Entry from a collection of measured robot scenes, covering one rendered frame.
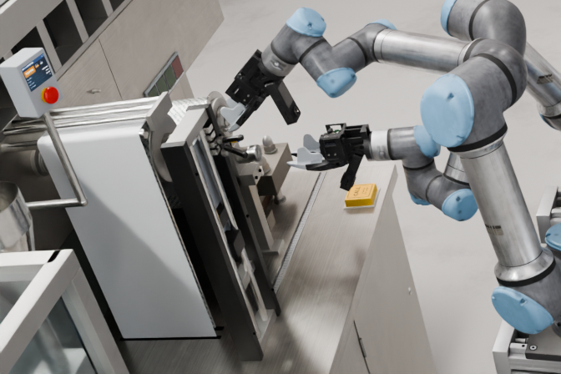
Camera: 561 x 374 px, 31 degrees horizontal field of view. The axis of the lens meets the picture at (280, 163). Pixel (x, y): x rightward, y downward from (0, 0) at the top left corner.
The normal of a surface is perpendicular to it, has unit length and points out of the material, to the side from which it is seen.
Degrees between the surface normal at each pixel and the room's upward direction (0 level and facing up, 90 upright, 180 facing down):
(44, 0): 90
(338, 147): 90
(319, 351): 0
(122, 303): 90
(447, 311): 0
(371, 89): 0
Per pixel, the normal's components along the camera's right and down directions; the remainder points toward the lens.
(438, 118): -0.79, 0.37
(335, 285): -0.26, -0.84
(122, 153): -0.26, 0.55
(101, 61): 0.93, -0.08
